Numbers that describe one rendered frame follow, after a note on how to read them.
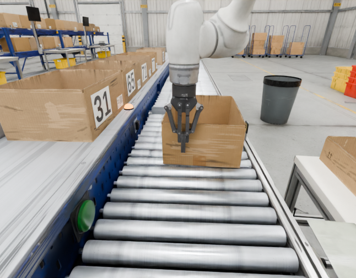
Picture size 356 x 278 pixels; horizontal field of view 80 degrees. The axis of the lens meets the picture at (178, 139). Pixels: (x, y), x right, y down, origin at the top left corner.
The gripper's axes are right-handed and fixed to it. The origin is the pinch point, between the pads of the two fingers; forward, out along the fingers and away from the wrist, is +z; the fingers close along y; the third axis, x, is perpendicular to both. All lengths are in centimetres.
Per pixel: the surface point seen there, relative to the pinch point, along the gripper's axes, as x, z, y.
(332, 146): 4, 2, 54
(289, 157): 136, 86, 113
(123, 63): 72, -17, -39
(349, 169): -7, 5, 53
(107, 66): 72, -16, -50
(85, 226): -32.7, 5.0, -21.2
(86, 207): -30.3, 1.6, -21.3
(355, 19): 1332, -113, 934
